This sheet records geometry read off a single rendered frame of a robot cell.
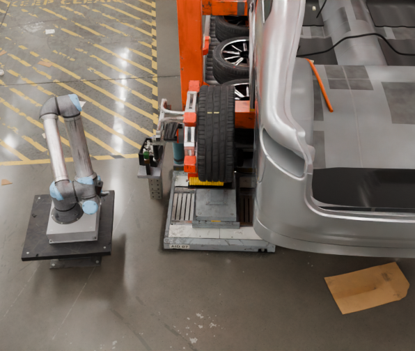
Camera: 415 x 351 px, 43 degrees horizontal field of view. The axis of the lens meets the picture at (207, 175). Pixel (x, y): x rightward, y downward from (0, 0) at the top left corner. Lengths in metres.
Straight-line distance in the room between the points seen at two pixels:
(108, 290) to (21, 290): 0.62
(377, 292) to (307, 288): 0.48
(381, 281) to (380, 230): 1.25
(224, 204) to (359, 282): 1.12
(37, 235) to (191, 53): 1.68
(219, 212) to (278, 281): 0.67
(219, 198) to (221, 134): 0.81
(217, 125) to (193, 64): 0.73
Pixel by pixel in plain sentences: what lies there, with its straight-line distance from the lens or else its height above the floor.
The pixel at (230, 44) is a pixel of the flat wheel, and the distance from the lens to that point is 5.37.
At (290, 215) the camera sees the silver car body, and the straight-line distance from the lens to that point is 2.72.
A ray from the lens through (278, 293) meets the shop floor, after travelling 3.79.
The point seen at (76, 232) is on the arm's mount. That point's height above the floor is 0.40.
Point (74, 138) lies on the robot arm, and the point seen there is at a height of 0.98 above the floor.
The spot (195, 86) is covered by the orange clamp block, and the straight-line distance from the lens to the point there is 3.64.
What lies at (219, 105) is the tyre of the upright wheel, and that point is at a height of 1.16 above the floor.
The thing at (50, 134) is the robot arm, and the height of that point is 1.11.
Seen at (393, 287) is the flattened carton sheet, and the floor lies 0.01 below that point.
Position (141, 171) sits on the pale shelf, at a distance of 3.96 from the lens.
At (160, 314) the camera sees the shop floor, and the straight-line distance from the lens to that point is 3.69.
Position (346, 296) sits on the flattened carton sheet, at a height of 0.01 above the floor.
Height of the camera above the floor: 3.12
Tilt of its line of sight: 43 degrees down
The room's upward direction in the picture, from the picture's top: 1 degrees counter-clockwise
